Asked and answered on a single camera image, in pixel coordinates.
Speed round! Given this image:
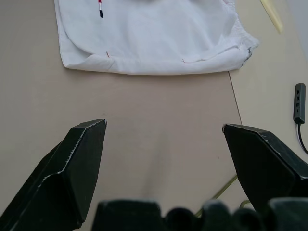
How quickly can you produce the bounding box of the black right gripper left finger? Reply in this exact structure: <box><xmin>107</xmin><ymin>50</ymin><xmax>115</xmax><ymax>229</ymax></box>
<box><xmin>0</xmin><ymin>118</ymin><xmax>108</xmax><ymax>231</ymax></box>

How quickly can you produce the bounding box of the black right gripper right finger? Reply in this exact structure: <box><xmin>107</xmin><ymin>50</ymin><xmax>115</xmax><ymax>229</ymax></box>
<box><xmin>221</xmin><ymin>123</ymin><xmax>308</xmax><ymax>214</ymax></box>

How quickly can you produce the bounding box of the dark grey USB hub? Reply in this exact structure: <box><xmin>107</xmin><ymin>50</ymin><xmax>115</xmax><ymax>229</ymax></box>
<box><xmin>293</xmin><ymin>83</ymin><xmax>306</xmax><ymax>124</ymax></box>

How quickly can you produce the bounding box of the pale yellow flat stick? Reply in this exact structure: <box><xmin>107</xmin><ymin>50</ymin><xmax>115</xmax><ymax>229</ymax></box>
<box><xmin>259</xmin><ymin>0</ymin><xmax>284</xmax><ymax>34</ymax></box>

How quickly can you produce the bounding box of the white shorts garment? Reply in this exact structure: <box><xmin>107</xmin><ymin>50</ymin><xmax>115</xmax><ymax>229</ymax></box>
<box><xmin>53</xmin><ymin>0</ymin><xmax>261</xmax><ymax>76</ymax></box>

